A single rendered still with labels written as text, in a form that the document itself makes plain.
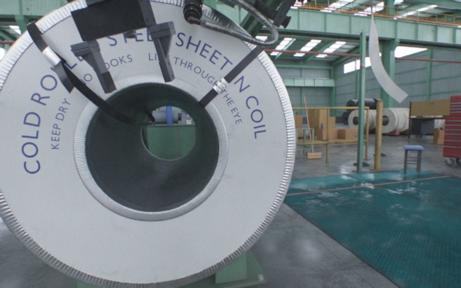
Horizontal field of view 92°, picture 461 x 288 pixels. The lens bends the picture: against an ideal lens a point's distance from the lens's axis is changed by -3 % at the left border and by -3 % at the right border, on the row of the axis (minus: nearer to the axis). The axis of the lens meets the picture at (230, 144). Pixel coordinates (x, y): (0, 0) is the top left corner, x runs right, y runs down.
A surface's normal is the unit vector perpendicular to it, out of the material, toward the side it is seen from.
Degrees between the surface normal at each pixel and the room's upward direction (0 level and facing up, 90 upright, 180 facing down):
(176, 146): 90
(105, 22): 114
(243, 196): 90
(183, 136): 90
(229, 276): 90
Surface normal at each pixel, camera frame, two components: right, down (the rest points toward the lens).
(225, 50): 0.22, 0.09
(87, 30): -0.07, 0.49
